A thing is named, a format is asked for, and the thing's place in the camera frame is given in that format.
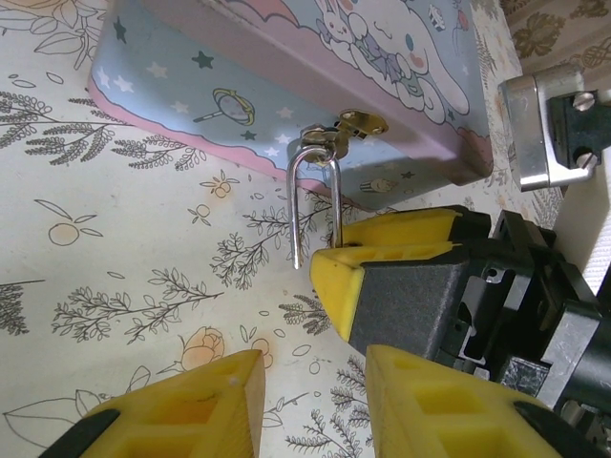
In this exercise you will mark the silver metal bracket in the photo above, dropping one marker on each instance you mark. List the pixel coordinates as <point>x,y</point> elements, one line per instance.
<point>530,133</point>

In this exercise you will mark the silver padlock shackle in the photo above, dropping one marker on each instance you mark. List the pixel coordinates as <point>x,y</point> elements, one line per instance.
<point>293,210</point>

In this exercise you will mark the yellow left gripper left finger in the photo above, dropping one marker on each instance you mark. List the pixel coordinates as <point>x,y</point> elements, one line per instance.
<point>191,420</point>

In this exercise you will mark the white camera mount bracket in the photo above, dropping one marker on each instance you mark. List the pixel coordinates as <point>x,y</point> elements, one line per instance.
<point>584,224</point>

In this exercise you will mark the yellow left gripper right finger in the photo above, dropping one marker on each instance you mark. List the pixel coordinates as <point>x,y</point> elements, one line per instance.
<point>453,420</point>

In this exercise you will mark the pastel cartoon tin box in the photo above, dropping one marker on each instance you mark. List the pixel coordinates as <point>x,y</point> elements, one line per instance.
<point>248,71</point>

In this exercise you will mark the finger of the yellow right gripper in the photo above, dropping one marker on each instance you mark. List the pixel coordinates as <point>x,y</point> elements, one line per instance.
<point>406,226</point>
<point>406,300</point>

